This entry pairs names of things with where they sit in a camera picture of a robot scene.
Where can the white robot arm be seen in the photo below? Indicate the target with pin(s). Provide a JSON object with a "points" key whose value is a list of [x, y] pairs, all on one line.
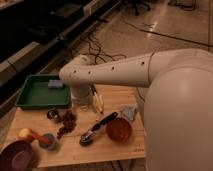
{"points": [[80, 73]]}

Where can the red bowl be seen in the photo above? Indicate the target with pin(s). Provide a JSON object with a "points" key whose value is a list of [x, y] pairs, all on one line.
{"points": [[119, 130]]}

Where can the purple bowl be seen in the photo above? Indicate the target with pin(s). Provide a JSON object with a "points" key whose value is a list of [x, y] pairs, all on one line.
{"points": [[16, 156]]}

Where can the white lidded jar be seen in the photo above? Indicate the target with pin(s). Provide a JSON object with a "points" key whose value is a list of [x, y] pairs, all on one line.
{"points": [[81, 103]]}

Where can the brown grape bunch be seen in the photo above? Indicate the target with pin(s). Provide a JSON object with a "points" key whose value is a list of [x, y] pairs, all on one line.
{"points": [[69, 122]]}

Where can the grey blue sponge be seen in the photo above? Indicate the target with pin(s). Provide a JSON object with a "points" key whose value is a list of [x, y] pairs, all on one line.
{"points": [[55, 84]]}

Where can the small dark metal cup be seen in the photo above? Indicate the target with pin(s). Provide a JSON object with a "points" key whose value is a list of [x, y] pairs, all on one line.
{"points": [[53, 115]]}

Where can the green plastic tray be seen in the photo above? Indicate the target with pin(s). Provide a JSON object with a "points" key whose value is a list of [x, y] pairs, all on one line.
{"points": [[36, 94]]}

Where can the black office chair base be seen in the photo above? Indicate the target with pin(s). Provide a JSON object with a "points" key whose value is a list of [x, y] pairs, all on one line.
{"points": [[134, 4]]}

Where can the dark shelf unit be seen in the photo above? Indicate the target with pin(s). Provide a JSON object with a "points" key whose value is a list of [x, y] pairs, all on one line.
{"points": [[30, 29]]}

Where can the yellow red toy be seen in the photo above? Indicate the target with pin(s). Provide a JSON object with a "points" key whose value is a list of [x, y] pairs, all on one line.
{"points": [[28, 134]]}

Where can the black handled pizza cutter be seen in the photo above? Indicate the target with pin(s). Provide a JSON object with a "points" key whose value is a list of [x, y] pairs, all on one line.
{"points": [[87, 137]]}

